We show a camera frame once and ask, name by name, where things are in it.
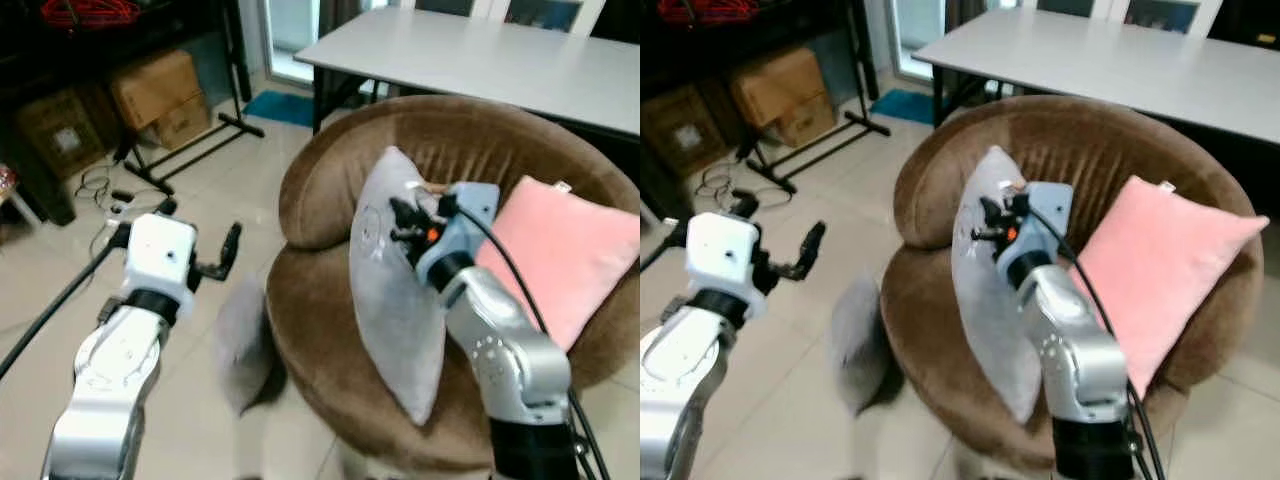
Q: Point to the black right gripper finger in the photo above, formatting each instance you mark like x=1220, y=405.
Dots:
x=401, y=208
x=984, y=207
x=984, y=235
x=404, y=237

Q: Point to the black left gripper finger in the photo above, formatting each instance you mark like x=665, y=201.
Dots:
x=233, y=248
x=746, y=203
x=814, y=248
x=164, y=207

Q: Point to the grey pillow with drawn face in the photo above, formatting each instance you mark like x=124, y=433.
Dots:
x=985, y=310
x=385, y=300

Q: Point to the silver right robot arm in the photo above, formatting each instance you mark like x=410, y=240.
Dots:
x=1085, y=360
x=510, y=360

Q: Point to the plain grey pillow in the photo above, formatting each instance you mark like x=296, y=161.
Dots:
x=855, y=340
x=243, y=340

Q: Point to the brown velvet round sofa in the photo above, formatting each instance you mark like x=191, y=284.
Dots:
x=930, y=350
x=330, y=340

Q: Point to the blue floor mat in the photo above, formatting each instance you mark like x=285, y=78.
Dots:
x=900, y=106
x=275, y=108

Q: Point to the pink square pillow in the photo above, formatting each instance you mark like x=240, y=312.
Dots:
x=1160, y=260
x=570, y=250

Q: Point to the cardboard box with white label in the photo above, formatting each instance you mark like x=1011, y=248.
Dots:
x=685, y=130
x=60, y=135

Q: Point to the large cardboard box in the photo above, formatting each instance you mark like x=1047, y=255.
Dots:
x=785, y=95
x=160, y=95

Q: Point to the black metal rack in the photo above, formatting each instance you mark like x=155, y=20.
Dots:
x=233, y=60
x=857, y=60

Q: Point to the white rectangular table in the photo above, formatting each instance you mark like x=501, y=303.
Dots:
x=480, y=60
x=1100, y=65

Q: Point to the white framed glass door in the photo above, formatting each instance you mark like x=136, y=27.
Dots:
x=268, y=40
x=892, y=40

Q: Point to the white chair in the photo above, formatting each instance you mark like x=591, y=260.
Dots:
x=1205, y=15

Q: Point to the pale blue right wrist camera mount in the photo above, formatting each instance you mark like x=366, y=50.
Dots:
x=470, y=215
x=1048, y=212

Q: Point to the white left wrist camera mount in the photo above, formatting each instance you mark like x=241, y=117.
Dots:
x=720, y=255
x=160, y=255

